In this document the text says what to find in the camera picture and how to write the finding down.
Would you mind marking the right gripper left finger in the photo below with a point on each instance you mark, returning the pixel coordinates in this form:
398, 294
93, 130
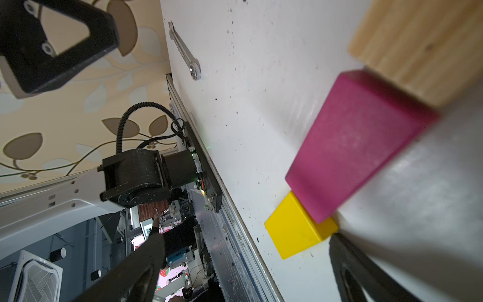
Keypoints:
135, 278

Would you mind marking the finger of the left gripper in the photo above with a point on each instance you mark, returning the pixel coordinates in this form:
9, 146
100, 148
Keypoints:
30, 64

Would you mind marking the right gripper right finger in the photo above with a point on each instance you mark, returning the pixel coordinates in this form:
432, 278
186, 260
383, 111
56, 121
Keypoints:
357, 275

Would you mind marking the yellow block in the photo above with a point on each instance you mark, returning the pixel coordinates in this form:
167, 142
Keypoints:
293, 230

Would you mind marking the magenta block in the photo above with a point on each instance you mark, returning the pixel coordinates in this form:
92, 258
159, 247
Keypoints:
363, 124

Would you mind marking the wooden block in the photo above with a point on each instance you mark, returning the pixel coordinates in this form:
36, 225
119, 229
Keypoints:
431, 50

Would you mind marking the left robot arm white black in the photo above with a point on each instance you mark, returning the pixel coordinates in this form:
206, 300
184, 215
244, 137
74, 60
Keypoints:
82, 135

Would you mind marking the small silver wrench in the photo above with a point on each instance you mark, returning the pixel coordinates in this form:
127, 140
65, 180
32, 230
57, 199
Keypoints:
191, 62

